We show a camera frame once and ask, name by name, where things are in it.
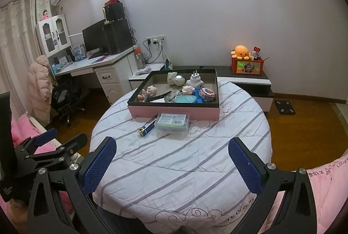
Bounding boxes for clear plastic box green label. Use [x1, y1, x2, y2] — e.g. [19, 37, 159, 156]
[156, 113, 190, 133]

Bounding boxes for white desk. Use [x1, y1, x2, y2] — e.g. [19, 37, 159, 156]
[52, 45, 139, 105]

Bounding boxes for orange octopus plush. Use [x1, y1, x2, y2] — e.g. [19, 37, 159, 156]
[231, 45, 252, 61]

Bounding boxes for white side table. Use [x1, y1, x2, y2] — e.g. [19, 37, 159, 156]
[128, 63, 166, 93]

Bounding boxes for red picture toy box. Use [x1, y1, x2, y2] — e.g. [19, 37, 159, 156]
[232, 56, 265, 75]

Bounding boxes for gold blue tube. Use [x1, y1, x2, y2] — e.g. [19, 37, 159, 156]
[137, 117, 157, 137]

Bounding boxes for small pigtail doll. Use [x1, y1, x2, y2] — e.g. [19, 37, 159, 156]
[137, 85, 159, 102]

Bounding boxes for white wall socket strip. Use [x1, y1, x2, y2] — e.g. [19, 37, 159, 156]
[145, 35, 166, 44]

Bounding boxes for pink shallow box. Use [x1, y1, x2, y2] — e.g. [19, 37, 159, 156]
[127, 69, 220, 122]

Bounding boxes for blue white box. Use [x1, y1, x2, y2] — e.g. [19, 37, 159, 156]
[72, 44, 86, 61]

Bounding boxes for blue snack bag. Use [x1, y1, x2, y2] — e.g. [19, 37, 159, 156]
[163, 53, 174, 71]

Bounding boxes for orange cap bottle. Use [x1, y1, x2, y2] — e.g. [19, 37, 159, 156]
[135, 46, 146, 69]

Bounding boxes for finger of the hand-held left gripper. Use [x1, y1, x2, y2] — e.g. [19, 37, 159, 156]
[24, 133, 88, 169]
[15, 128, 58, 154]

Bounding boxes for black office chair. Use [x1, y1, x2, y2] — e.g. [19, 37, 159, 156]
[50, 78, 89, 126]

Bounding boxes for pink printed quilt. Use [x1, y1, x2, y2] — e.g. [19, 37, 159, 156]
[256, 154, 348, 234]

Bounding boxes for white glass door cabinet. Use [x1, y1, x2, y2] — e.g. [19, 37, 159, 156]
[35, 15, 72, 58]

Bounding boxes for clear perfume bottle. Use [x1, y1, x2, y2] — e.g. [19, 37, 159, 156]
[164, 91, 182, 101]

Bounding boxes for pink puffer jacket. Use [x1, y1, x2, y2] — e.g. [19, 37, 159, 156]
[27, 55, 53, 123]

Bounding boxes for white charger plug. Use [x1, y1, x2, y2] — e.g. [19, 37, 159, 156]
[188, 70, 204, 88]

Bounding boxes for black power cable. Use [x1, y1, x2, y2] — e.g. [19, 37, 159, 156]
[143, 38, 164, 64]

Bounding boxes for teal round case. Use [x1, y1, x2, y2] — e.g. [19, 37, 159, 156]
[170, 95, 197, 105]

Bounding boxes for black computer monitor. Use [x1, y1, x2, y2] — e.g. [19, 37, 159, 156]
[82, 19, 109, 54]

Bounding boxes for striped white quilt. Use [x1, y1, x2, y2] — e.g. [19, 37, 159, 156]
[90, 78, 272, 229]

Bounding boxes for pink booklet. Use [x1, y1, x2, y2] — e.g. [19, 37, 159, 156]
[88, 56, 110, 64]

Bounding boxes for black floor scale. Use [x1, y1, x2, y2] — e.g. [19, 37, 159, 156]
[274, 100, 295, 115]

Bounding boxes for black speaker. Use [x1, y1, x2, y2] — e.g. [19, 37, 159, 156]
[107, 3, 125, 21]

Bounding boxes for cream curtain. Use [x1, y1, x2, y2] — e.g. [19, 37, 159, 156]
[0, 0, 59, 120]

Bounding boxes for white rabbit silver ball toy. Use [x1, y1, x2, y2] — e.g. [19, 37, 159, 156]
[167, 72, 186, 86]

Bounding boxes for small toy figures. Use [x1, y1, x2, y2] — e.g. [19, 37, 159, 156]
[251, 46, 262, 61]

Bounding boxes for black computer tower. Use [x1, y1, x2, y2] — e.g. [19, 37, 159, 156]
[104, 18, 133, 55]

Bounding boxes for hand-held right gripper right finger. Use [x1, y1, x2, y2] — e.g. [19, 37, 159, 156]
[228, 138, 318, 234]

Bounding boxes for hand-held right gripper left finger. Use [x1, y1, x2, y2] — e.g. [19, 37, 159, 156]
[27, 136, 118, 234]

